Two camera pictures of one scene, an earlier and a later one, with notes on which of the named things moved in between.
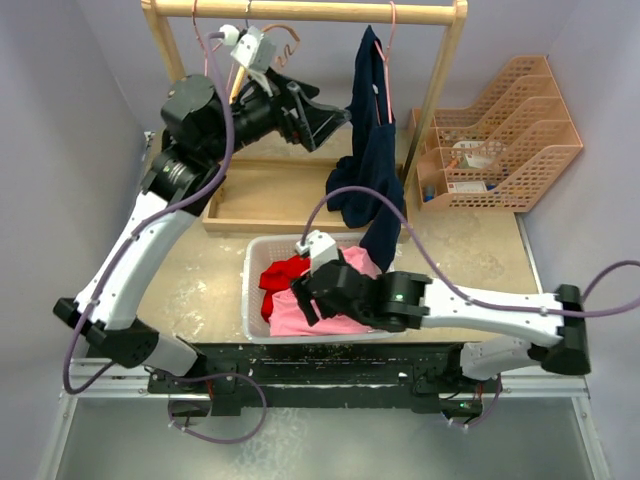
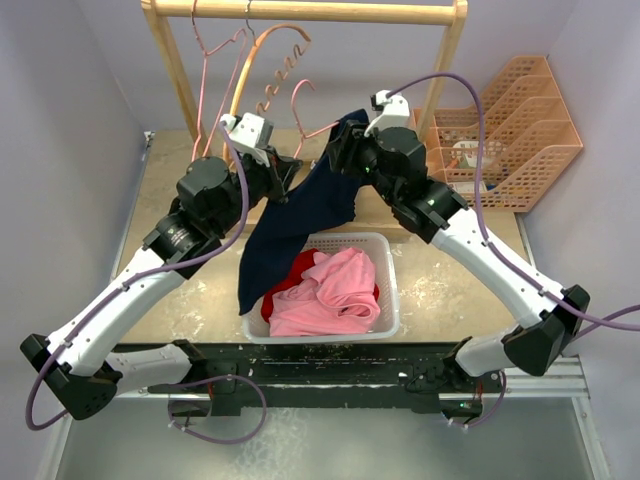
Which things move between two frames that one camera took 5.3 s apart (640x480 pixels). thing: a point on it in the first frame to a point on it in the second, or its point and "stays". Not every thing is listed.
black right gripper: [305, 297] to [350, 143]
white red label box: [466, 186] stays
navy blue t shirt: [365, 188] to [324, 197]
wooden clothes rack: [262, 195] stays
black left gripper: [319, 120] to [278, 175]
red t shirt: [277, 278] stays
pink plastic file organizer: [498, 153] stays
